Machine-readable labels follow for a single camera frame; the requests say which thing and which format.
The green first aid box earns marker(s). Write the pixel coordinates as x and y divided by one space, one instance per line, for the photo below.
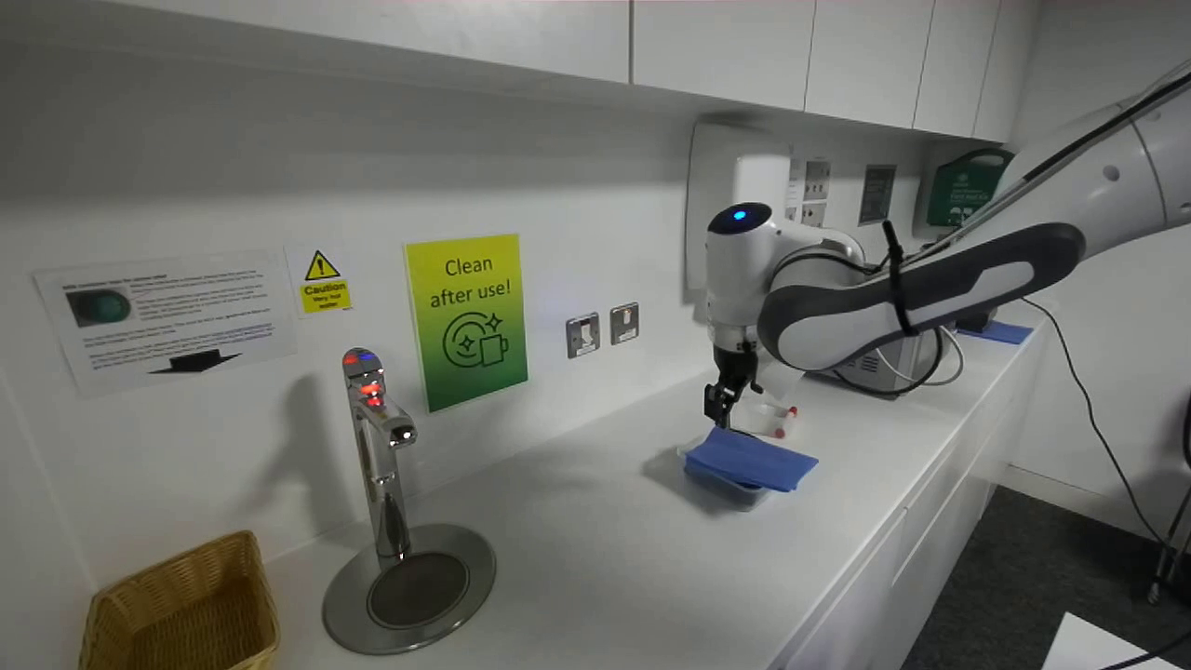
962 187

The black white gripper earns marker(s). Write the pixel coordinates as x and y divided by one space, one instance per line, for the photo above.
733 378

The right wall switch plate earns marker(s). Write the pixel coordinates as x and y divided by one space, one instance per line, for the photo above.
621 323

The white instruction notice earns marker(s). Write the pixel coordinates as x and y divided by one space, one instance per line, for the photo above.
146 323

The chrome hot water tap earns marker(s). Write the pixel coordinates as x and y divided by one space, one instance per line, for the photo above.
382 432

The blue paper towel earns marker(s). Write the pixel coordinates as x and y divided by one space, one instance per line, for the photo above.
748 464

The wicker basket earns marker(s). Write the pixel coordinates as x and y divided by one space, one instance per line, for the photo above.
202 609

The green clean after use sign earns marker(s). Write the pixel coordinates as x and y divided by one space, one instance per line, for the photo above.
471 319

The left wall switch plate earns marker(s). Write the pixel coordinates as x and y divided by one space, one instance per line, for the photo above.
580 335

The wall switch plate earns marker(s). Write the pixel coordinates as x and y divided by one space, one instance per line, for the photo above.
580 335
621 323

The clear plastic lidded container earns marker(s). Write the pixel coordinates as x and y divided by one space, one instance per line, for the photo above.
780 421

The white paper towel dispenser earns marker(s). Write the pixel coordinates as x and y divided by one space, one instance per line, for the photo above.
727 164

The yellow warning sticker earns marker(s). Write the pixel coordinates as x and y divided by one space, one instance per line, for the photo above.
324 288

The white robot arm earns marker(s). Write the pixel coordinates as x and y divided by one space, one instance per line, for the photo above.
815 308

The upper white cabinets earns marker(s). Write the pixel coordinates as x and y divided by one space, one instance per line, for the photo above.
913 66

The round metal drain tray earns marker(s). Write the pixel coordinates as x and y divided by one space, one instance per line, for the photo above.
402 606

